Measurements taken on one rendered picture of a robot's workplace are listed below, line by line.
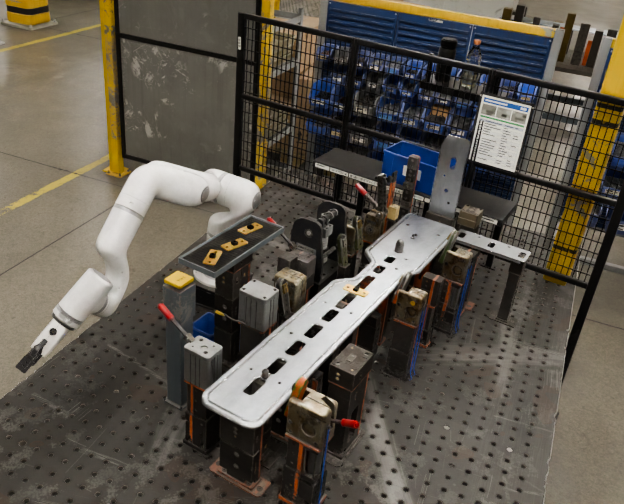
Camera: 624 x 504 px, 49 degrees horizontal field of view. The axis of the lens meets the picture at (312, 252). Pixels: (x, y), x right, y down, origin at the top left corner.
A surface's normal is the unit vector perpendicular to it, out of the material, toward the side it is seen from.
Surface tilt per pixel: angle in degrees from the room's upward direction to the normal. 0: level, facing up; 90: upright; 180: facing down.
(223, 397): 0
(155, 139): 92
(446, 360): 0
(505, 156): 90
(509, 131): 90
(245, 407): 0
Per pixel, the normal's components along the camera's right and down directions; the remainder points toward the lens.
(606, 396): 0.09, -0.86
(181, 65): -0.39, 0.41
